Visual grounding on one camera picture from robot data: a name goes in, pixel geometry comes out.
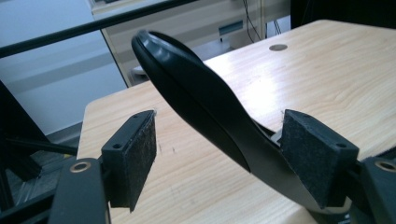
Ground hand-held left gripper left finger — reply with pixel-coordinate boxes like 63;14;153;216
101;109;158;214

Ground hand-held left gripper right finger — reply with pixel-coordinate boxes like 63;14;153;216
279;108;361;210

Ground white cabinet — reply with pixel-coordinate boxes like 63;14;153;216
0;0;129;136

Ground round grey table grommet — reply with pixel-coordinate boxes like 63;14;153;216
268;43;289;52

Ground black curtain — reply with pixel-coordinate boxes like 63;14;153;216
290;0;396;31

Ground black frame strut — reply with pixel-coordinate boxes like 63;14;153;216
0;79;79;182

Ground black horizontal frame bar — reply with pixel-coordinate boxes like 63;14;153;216
0;0;201;60

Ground hanging black desk cables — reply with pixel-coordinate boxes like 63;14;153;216
242;0;283;44

